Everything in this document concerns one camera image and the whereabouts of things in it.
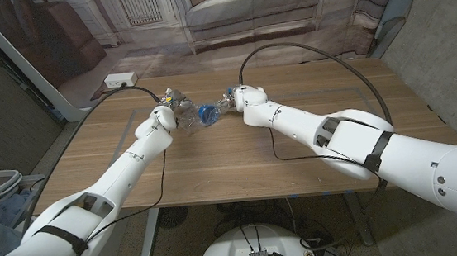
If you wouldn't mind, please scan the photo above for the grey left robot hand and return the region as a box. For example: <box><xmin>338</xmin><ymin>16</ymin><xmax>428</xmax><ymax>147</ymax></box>
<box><xmin>157</xmin><ymin>85</ymin><xmax>193</xmax><ymax>114</ymax></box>

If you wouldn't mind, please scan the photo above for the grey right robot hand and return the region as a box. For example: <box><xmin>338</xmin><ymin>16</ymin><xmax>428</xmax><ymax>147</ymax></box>
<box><xmin>212</xmin><ymin>87</ymin><xmax>240</xmax><ymax>114</ymax></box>

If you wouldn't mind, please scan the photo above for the clear cellophane sheet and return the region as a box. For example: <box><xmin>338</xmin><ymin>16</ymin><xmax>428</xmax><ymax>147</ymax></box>
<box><xmin>174</xmin><ymin>98</ymin><xmax>234</xmax><ymax>135</ymax></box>

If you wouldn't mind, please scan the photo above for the blue bowl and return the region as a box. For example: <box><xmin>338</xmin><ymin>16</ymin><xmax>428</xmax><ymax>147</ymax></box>
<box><xmin>197</xmin><ymin>102</ymin><xmax>221</xmax><ymax>127</ymax></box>

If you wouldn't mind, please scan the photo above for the white power strip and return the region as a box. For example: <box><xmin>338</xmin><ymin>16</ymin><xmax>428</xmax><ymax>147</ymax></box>
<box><xmin>102</xmin><ymin>71</ymin><xmax>140</xmax><ymax>90</ymax></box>

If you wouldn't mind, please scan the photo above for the printed sofa backdrop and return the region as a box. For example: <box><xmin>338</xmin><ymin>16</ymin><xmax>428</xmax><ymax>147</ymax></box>
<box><xmin>0</xmin><ymin>0</ymin><xmax>416</xmax><ymax>116</ymax></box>

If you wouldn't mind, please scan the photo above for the white table leg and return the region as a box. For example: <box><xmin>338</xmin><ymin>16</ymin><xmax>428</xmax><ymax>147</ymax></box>
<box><xmin>344</xmin><ymin>191</ymin><xmax>376</xmax><ymax>249</ymax></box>
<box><xmin>136</xmin><ymin>208</ymin><xmax>164</xmax><ymax>256</ymax></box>

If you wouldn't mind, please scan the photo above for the white robot torso base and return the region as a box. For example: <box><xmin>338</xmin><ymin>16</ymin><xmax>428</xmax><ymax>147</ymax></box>
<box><xmin>195</xmin><ymin>218</ymin><xmax>318</xmax><ymax>256</ymax></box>

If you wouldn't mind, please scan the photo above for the blue grey rolled backdrop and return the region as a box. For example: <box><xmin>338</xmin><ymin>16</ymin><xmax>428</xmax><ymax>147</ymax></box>
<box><xmin>366</xmin><ymin>0</ymin><xmax>434</xmax><ymax>59</ymax></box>

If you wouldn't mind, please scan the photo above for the blue fabric pile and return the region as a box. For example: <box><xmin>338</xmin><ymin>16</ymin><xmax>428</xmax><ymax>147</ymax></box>
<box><xmin>0</xmin><ymin>187</ymin><xmax>41</xmax><ymax>226</ymax></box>

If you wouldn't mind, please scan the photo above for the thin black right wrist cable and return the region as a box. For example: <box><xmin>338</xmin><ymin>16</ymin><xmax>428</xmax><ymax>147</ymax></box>
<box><xmin>269</xmin><ymin>118</ymin><xmax>372</xmax><ymax>174</ymax></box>

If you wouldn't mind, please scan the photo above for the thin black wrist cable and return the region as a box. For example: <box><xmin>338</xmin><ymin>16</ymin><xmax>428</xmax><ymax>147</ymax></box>
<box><xmin>269</xmin><ymin>118</ymin><xmax>372</xmax><ymax>174</ymax></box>
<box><xmin>77</xmin><ymin>149</ymin><xmax>175</xmax><ymax>244</ymax></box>

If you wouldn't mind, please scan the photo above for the thin black left wrist cable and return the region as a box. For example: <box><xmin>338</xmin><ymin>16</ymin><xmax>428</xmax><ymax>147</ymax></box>
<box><xmin>77</xmin><ymin>149</ymin><xmax>175</xmax><ymax>244</ymax></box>

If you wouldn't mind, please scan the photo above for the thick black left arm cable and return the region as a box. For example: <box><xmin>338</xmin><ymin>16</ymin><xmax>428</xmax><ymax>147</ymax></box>
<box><xmin>9</xmin><ymin>83</ymin><xmax>172</xmax><ymax>236</ymax></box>

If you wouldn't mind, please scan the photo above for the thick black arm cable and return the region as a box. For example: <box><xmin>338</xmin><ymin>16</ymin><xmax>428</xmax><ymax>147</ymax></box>
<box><xmin>236</xmin><ymin>33</ymin><xmax>393</xmax><ymax>138</ymax></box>
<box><xmin>9</xmin><ymin>83</ymin><xmax>172</xmax><ymax>236</ymax></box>

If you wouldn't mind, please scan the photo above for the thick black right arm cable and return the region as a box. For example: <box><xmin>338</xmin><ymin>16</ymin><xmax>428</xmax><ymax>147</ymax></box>
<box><xmin>236</xmin><ymin>33</ymin><xmax>393</xmax><ymax>138</ymax></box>

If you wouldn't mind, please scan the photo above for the white frame post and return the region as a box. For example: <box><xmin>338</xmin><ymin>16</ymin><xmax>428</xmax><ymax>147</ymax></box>
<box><xmin>0</xmin><ymin>0</ymin><xmax>94</xmax><ymax>129</ymax></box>

